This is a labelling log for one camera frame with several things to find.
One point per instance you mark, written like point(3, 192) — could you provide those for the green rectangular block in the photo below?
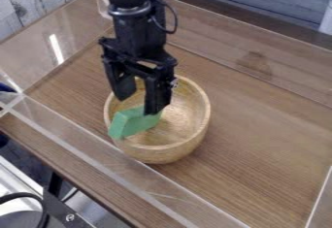
point(131, 122)

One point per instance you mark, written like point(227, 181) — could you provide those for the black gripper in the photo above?
point(136, 54)

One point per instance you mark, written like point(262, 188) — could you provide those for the black metal bracket with screw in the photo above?
point(61, 215)

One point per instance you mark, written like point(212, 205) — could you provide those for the brown wooden bowl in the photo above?
point(181, 129)

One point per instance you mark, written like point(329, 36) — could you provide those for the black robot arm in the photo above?
point(135, 54)

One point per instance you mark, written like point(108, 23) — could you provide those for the black table leg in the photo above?
point(56, 185)

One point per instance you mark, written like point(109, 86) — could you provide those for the clear acrylic tray enclosure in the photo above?
point(255, 90)

